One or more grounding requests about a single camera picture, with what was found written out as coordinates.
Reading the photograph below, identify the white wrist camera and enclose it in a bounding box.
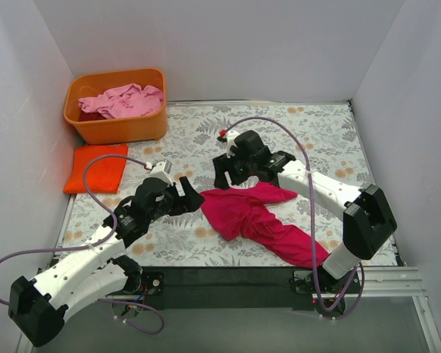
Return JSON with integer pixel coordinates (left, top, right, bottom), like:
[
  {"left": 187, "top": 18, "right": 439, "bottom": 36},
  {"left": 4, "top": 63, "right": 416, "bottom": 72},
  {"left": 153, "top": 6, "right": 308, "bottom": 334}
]
[
  {"left": 144, "top": 160, "right": 173, "bottom": 186},
  {"left": 217, "top": 129, "right": 240, "bottom": 156}
]

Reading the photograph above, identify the orange plastic basket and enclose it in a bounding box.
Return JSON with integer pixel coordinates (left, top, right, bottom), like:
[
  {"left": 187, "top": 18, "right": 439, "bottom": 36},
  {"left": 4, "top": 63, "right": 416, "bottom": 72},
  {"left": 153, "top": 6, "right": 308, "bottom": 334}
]
[{"left": 63, "top": 68, "right": 168, "bottom": 145}]

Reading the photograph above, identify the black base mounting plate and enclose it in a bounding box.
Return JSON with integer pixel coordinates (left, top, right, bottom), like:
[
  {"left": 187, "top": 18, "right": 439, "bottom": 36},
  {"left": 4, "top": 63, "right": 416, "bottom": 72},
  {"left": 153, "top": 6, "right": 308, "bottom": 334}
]
[{"left": 98, "top": 265, "right": 365, "bottom": 313}]

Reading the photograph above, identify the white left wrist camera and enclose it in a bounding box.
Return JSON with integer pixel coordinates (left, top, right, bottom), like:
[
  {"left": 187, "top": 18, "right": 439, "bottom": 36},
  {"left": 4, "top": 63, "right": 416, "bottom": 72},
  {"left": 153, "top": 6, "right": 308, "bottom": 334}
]
[{"left": 144, "top": 160, "right": 173, "bottom": 186}]

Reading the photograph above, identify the aluminium frame rail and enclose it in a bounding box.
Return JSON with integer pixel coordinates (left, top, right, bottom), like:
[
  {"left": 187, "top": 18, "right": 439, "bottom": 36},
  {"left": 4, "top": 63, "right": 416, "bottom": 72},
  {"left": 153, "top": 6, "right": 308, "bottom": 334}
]
[{"left": 16, "top": 267, "right": 441, "bottom": 353}]

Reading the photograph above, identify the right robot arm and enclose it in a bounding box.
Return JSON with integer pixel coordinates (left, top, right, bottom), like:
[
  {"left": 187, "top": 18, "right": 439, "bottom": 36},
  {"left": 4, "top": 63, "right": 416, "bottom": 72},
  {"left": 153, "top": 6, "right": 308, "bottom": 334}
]
[{"left": 213, "top": 130, "right": 397, "bottom": 293}]

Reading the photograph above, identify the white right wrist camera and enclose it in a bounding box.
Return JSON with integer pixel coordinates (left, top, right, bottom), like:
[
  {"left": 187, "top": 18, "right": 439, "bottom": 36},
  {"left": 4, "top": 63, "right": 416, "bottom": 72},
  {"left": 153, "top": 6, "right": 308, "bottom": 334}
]
[{"left": 217, "top": 129, "right": 240, "bottom": 156}]

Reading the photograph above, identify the folded orange t shirt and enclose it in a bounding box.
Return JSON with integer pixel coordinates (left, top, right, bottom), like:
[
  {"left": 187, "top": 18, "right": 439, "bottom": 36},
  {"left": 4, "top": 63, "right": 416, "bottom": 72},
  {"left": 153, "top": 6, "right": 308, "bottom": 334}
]
[{"left": 63, "top": 144, "right": 129, "bottom": 194}]

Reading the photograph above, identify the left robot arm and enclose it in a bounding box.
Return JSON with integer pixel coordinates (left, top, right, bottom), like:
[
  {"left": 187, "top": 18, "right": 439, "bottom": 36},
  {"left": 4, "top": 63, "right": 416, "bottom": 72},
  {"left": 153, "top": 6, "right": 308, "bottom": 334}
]
[{"left": 8, "top": 177, "right": 204, "bottom": 347}]

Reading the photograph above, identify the magenta t shirt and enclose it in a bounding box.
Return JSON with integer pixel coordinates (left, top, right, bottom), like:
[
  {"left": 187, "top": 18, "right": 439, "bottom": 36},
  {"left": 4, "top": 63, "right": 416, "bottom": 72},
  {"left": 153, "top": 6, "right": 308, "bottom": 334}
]
[{"left": 201, "top": 182, "right": 313, "bottom": 268}]

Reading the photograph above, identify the pink crumpled t shirt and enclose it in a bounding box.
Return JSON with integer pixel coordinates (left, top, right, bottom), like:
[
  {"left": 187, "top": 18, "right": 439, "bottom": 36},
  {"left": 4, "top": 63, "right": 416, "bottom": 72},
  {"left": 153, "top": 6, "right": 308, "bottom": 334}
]
[{"left": 78, "top": 84, "right": 165, "bottom": 119}]

